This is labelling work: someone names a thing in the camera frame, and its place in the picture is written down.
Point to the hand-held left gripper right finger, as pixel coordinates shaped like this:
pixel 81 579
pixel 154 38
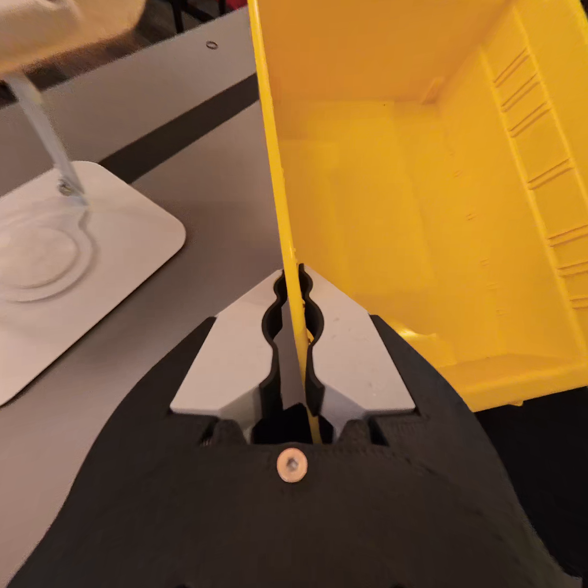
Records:
pixel 363 363

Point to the yellow plastic bin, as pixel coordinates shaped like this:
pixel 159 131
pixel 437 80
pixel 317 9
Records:
pixel 413 183

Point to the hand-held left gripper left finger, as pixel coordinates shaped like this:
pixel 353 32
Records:
pixel 225 363

